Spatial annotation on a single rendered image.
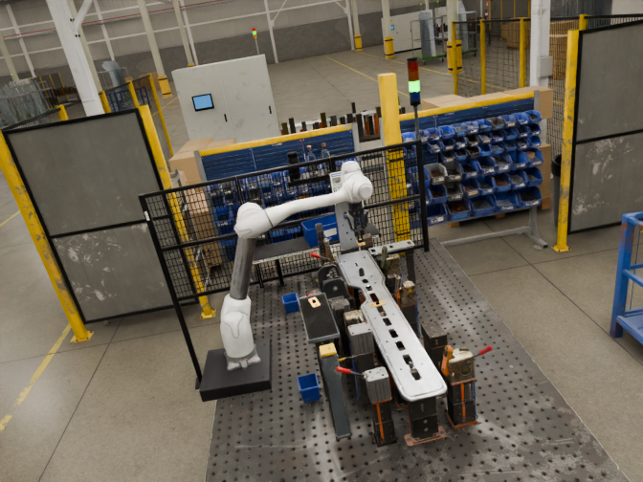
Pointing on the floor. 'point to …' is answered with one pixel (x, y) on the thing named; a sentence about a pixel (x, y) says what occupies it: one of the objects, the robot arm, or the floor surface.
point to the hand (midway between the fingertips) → (359, 235)
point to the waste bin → (556, 185)
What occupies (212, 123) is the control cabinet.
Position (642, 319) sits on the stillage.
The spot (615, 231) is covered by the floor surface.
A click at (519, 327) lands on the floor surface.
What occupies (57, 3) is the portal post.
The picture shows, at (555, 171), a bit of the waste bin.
